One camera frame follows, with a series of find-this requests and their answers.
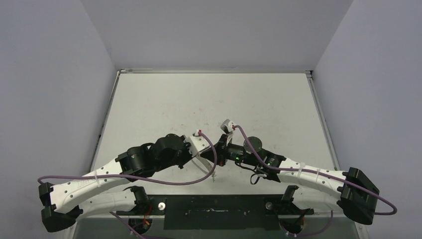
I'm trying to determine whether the large metal key ring plate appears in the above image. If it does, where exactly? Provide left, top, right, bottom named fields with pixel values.
left=191, top=157, right=216, bottom=183

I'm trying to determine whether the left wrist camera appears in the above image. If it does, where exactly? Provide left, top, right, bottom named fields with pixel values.
left=184, top=129, right=210, bottom=157

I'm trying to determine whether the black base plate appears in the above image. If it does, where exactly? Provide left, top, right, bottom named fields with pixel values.
left=118, top=194, right=314, bottom=231

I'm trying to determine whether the aluminium rail front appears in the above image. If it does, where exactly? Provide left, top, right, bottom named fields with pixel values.
left=67, top=194, right=366, bottom=219

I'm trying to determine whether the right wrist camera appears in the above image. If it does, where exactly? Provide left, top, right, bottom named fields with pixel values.
left=220, top=119, right=236, bottom=134

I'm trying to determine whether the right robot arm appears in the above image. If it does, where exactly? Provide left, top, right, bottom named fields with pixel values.
left=200, top=134, right=379, bottom=225

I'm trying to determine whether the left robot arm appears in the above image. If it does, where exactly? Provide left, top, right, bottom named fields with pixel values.
left=38, top=133, right=209, bottom=233

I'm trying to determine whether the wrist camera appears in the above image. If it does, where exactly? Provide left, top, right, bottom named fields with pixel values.
left=220, top=119, right=236, bottom=134
left=184, top=129, right=210, bottom=157

